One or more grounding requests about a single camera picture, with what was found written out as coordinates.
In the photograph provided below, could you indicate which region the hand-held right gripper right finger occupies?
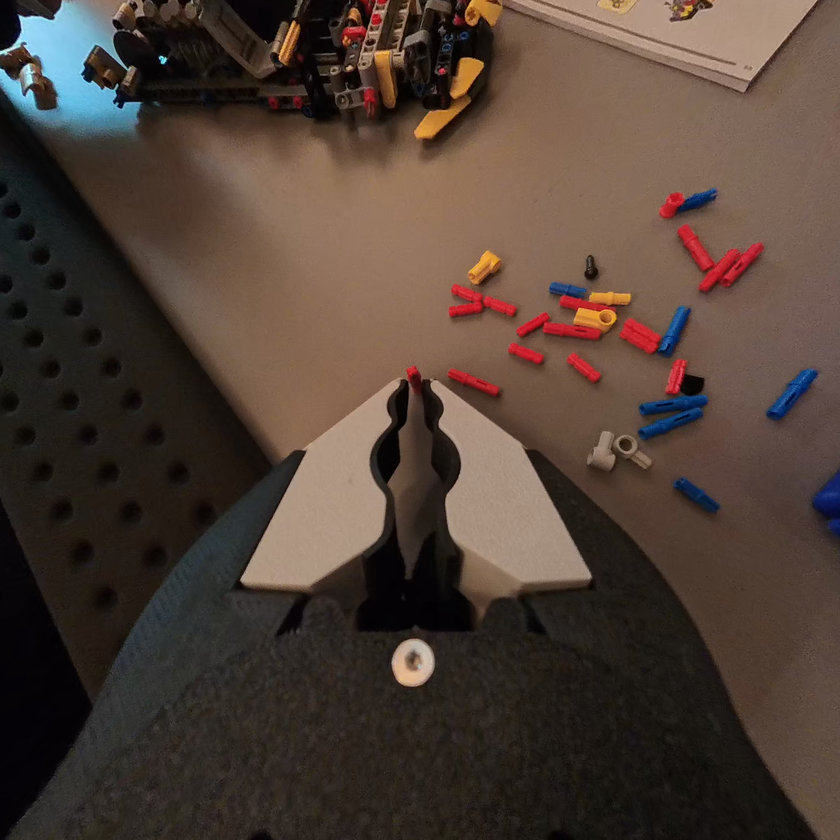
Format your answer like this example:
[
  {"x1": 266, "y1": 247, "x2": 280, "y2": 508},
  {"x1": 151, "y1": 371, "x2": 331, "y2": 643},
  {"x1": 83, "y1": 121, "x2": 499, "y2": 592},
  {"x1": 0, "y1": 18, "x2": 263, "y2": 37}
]
[{"x1": 423, "y1": 379, "x2": 592, "y2": 601}]

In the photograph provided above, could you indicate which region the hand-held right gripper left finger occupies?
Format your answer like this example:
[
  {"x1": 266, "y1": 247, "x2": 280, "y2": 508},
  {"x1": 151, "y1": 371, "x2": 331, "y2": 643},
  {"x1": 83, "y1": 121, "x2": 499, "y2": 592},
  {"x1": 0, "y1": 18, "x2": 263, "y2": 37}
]
[{"x1": 241, "y1": 378, "x2": 409, "y2": 595}]

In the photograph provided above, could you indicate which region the pile of red blue pins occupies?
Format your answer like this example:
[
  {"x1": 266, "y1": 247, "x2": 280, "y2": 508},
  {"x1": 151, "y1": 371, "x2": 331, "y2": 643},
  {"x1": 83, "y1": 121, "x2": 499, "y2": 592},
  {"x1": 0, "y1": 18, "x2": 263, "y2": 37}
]
[{"x1": 448, "y1": 188, "x2": 820, "y2": 514}]

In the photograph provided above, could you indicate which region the lego car model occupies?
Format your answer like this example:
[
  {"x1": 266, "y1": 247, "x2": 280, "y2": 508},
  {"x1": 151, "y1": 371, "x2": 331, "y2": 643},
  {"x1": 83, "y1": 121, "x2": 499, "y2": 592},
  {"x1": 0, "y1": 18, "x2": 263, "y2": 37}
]
[{"x1": 82, "y1": 0, "x2": 503, "y2": 142}]

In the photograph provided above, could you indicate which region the lego instruction booklet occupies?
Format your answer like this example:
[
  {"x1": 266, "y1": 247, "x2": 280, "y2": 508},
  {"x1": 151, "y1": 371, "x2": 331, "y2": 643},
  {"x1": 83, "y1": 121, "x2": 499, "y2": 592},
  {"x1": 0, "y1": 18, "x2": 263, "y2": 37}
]
[{"x1": 504, "y1": 0, "x2": 821, "y2": 93}]

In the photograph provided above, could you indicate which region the black perforated chair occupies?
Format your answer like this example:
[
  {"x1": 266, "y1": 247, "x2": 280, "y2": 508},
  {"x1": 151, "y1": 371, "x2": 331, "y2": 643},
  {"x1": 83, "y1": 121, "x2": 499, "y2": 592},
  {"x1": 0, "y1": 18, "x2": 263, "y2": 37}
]
[{"x1": 0, "y1": 92, "x2": 273, "y2": 723}]

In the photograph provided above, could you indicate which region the blue plastic bin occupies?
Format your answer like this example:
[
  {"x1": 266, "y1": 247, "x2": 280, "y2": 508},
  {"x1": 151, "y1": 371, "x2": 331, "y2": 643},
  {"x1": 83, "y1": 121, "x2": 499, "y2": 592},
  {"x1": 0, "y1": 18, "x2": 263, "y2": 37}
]
[{"x1": 812, "y1": 469, "x2": 840, "y2": 536}]

